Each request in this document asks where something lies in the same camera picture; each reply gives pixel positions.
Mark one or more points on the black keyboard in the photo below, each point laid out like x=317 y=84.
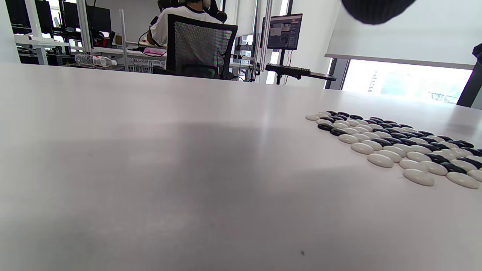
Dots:
x=288 y=69

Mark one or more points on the pink item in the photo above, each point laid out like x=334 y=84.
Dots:
x=154 y=51

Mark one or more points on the person's right hand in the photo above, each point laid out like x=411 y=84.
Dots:
x=479 y=52

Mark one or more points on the black mesh office chair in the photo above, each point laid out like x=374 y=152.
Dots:
x=199 y=45

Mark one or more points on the grey window pillar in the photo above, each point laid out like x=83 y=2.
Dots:
x=337 y=73

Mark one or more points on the aluminium frame post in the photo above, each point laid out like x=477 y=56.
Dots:
x=263 y=37

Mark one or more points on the clear plastic water bottle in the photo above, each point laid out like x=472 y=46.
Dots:
x=94 y=60

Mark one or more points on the person's left hand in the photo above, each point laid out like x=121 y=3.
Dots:
x=376 y=11

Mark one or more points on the white metal frame rack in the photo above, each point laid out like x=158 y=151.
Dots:
x=84 y=26

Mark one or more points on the pile of mixed go stones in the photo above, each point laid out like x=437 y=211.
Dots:
x=380 y=160

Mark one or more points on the white roller blind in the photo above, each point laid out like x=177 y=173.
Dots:
x=414 y=41

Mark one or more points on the black computer monitor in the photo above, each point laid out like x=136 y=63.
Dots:
x=284 y=32

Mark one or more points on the black monitor stand pole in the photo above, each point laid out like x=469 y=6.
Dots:
x=280 y=64

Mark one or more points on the dark background monitor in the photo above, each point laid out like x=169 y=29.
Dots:
x=99 y=17

